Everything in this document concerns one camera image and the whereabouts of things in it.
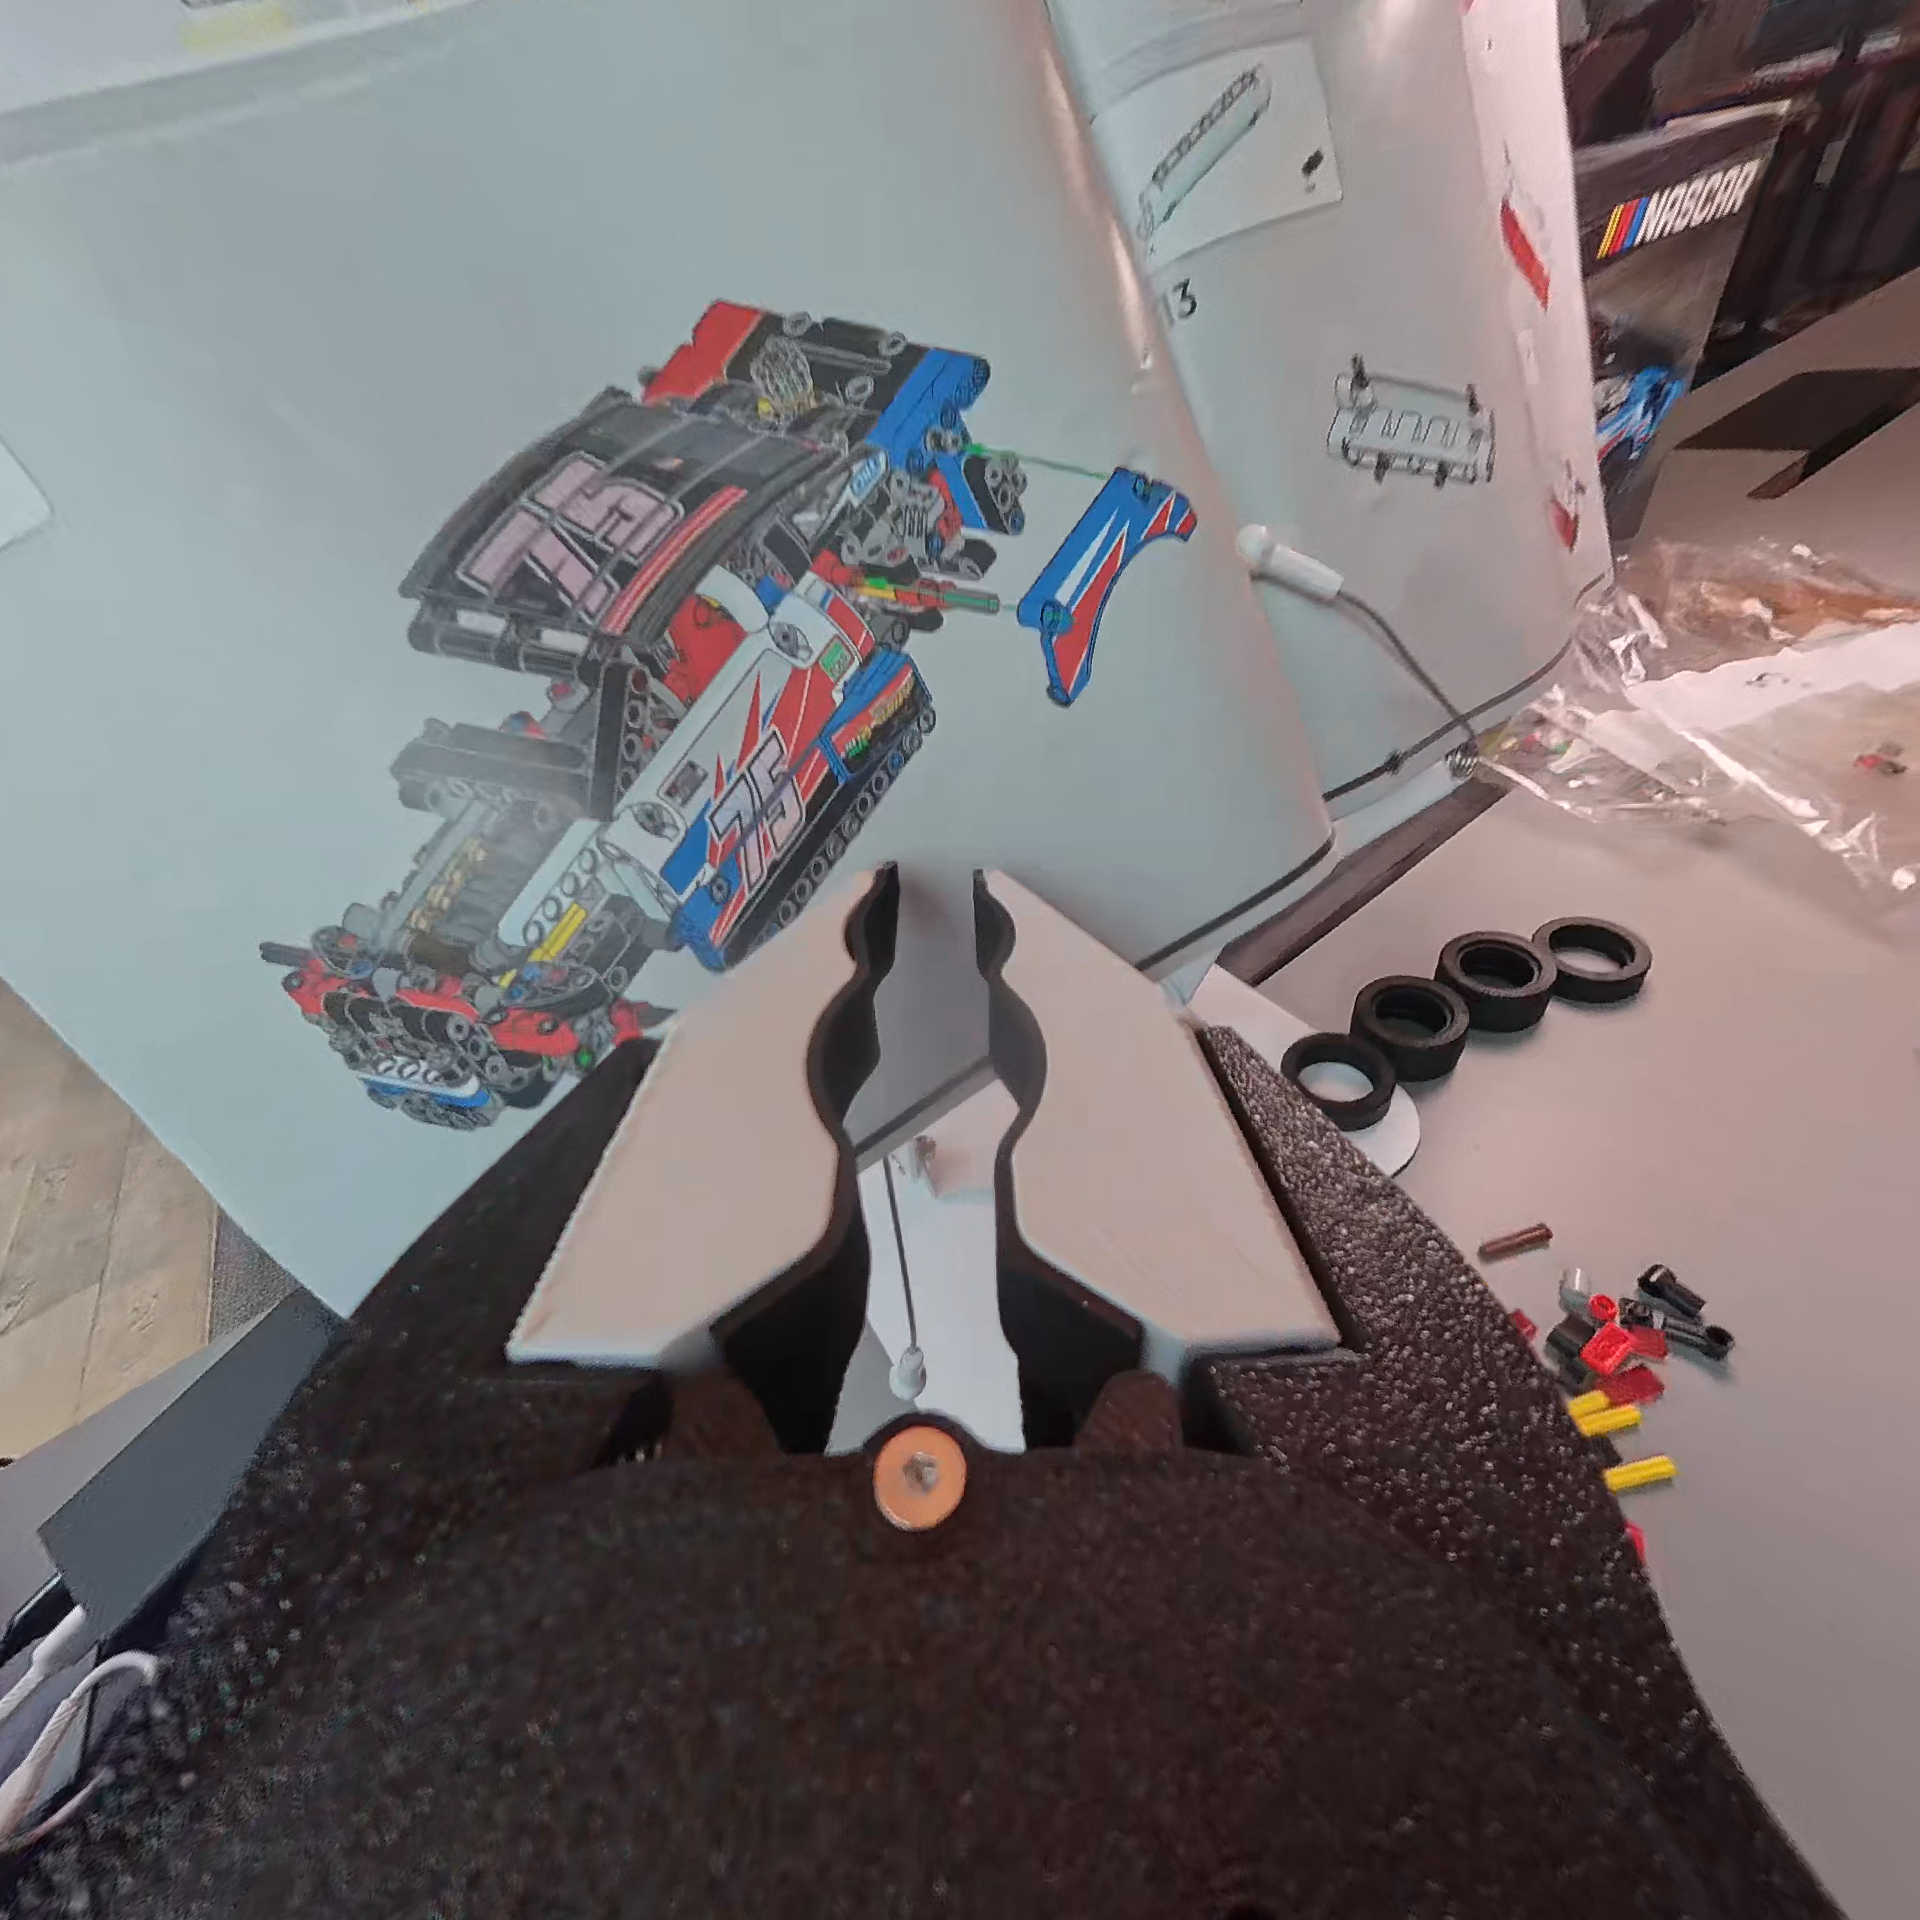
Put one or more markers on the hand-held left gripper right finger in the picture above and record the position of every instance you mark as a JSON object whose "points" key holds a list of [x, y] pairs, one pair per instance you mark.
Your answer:
{"points": [[1170, 1184]]}

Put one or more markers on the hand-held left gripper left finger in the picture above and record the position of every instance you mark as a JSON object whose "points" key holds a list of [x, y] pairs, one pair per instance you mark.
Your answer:
{"points": [[705, 1184]]}

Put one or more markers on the building instruction booklet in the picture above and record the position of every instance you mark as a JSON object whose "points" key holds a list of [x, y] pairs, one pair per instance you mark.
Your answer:
{"points": [[300, 375]]}

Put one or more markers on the grey desk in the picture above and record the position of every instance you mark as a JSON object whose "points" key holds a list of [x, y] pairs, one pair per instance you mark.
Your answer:
{"points": [[1770, 1124]]}

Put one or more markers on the black rubber toy tyre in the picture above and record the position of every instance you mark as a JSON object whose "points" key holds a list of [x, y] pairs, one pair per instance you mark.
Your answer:
{"points": [[1418, 1059], [1592, 987], [1501, 1009], [1358, 1113]]}

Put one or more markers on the white book stand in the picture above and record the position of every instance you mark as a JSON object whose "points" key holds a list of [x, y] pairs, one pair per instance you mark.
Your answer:
{"points": [[961, 1305]]}

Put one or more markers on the pile of red yellow bricks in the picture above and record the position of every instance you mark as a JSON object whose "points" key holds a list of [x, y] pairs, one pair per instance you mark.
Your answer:
{"points": [[1612, 1351]]}

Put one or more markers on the clear plastic bags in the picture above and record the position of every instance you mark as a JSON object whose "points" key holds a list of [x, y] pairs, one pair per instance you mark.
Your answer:
{"points": [[1724, 691]]}

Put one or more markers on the black toy set box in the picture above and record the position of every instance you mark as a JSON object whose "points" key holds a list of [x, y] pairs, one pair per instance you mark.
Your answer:
{"points": [[1651, 300]]}

